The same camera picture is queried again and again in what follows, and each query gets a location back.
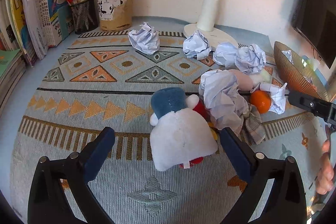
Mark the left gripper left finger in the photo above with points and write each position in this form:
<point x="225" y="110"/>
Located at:
<point x="47" y="201"/>

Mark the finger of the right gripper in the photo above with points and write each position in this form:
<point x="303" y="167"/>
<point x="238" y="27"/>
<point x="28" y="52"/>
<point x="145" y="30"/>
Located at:
<point x="318" y="107"/>

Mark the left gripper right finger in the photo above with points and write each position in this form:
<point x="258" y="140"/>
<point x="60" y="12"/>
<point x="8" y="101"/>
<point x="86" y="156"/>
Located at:
<point x="286" y="202"/>

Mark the small paper ball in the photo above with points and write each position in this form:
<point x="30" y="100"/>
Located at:
<point x="277" y="95"/>

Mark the orange tangerine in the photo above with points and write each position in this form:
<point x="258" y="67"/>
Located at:
<point x="261" y="100"/>

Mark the plaid fabric bow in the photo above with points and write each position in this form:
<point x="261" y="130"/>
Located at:
<point x="253" y="124"/>

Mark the pastel plush dango skewer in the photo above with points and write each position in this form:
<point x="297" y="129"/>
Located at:
<point x="248" y="82"/>

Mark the large paper ball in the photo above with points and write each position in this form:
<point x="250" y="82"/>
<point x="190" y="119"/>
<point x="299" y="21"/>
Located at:
<point x="219" y="91"/>

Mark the white blue plush toy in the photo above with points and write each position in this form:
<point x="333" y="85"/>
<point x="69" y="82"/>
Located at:
<point x="181" y="133"/>

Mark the person's right hand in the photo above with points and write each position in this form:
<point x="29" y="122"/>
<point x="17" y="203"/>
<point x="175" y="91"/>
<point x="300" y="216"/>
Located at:
<point x="324" y="181"/>

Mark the brown ribbed bowl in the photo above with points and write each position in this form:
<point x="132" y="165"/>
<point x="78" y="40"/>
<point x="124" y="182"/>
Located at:
<point x="298" y="76"/>

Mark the black monitor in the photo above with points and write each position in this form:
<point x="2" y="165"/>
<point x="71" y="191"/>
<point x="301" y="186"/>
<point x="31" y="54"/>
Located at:
<point x="314" y="20"/>

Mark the patterned woven table mat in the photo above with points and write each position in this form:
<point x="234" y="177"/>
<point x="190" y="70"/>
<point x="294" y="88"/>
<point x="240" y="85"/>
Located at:
<point x="99" y="81"/>

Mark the green notebook stack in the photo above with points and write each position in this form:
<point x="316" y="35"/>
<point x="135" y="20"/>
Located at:
<point x="13" y="67"/>

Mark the white desk lamp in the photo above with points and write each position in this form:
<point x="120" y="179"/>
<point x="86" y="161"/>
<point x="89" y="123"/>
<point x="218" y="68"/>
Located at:
<point x="206" y="25"/>

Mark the black mesh pen holder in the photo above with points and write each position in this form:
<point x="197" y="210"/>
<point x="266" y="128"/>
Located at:
<point x="84" y="16"/>

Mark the kraft paper pen holder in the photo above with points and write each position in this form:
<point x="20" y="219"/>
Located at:
<point x="115" y="15"/>

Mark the yellow cover book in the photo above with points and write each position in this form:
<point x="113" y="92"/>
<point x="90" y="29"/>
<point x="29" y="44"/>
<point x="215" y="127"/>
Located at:
<point x="20" y="26"/>

